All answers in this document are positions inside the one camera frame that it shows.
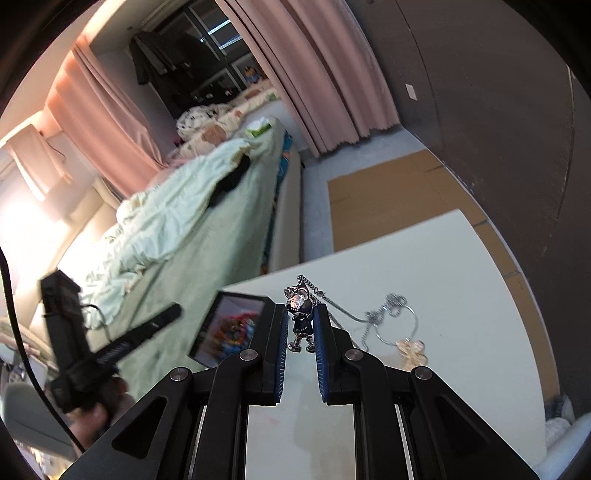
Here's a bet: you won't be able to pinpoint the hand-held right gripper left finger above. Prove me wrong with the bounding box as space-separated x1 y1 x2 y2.
58 302 291 480

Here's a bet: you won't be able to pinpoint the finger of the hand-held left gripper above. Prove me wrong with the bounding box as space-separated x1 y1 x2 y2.
95 302 182 370

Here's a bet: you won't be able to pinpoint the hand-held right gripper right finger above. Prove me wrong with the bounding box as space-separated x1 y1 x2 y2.
313 304 541 480

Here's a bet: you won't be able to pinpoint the silver mouse pendant necklace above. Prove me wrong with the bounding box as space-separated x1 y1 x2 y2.
283 274 370 354

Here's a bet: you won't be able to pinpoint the blurred colourful jewelry heap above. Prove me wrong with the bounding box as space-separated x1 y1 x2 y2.
203 309 259 358

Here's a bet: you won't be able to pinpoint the black jewelry box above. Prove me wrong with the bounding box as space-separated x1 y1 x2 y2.
188 291 274 370

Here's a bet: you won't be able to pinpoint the silver ring chain yellow charm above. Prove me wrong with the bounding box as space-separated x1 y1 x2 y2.
355 292 432 370

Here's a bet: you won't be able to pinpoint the person's left hand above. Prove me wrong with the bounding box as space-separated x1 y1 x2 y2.
69 376 132 450

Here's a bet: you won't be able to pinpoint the bed with green sheet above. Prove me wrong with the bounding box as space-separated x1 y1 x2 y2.
55 115 305 398

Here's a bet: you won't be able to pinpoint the beige headboard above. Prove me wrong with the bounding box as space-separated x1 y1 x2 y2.
0 185 122 319

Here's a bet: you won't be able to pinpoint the light green duvet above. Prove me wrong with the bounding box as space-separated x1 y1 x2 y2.
85 138 252 319

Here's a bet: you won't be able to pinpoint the pink pillow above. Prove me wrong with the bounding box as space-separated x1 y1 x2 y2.
150 159 185 186

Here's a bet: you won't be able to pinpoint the brown cardboard sheets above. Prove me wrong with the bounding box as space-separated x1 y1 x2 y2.
327 148 541 398

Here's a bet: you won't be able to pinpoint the black garment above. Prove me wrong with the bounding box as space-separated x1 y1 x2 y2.
209 154 251 208

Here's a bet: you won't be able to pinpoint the cream bear print quilt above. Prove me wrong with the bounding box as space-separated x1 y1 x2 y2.
178 90 278 158

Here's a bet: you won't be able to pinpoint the pink curtain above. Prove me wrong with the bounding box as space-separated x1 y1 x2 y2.
217 0 402 157
48 34 169 199

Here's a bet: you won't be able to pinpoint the white dotted blanket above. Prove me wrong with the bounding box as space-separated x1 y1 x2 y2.
177 105 222 139

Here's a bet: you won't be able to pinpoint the hanging black clothes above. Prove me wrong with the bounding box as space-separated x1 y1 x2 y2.
129 30 195 118

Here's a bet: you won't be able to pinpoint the dark brown wardrobe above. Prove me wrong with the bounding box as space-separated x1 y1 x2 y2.
351 0 591 402

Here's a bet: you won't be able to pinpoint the dark glass window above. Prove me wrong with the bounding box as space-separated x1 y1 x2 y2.
185 0 259 97

